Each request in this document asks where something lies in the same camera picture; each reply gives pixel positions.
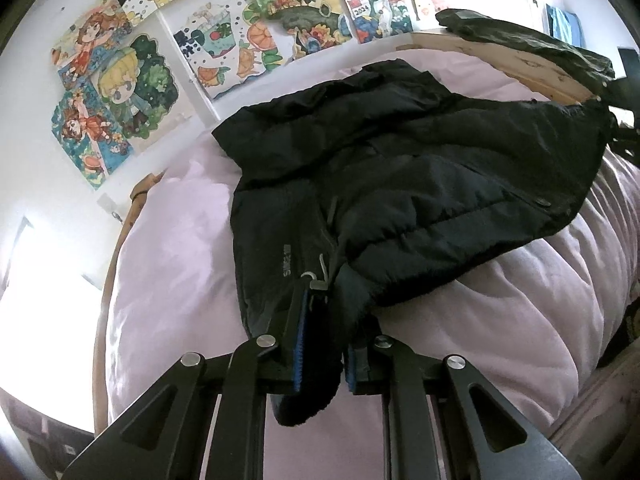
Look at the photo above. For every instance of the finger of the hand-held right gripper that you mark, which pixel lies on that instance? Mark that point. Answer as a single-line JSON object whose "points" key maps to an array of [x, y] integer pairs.
{"points": [[626, 133]]}

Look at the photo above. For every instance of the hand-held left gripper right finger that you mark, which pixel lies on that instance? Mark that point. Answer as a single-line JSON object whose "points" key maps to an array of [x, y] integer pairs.
{"points": [[355, 366]]}

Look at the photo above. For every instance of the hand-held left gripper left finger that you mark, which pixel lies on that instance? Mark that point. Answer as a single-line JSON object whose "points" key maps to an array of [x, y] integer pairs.
{"points": [[300, 340]]}

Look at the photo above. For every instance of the black padded jacket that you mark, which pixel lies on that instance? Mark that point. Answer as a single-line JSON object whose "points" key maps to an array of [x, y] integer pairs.
{"points": [[425, 170]]}

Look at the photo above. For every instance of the blue hanging cloth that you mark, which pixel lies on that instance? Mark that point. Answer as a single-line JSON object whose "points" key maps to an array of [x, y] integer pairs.
{"points": [[565, 25]]}

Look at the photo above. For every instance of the dark green garment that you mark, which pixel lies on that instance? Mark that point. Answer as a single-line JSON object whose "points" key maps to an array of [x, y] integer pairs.
{"points": [[525, 35]]}

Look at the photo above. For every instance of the pink blanket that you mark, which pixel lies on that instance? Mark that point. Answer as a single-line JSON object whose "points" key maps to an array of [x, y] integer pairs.
{"points": [[175, 260]]}

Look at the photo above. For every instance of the bright window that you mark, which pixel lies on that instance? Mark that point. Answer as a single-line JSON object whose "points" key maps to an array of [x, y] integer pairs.
{"points": [[45, 335]]}

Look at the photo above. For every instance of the wooden bed frame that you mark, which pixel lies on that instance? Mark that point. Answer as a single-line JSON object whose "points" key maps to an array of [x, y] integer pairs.
{"points": [[525, 65]]}

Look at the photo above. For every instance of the group of colourful wall drawings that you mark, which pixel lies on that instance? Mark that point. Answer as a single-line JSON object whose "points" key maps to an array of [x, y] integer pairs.
{"points": [[225, 45]]}

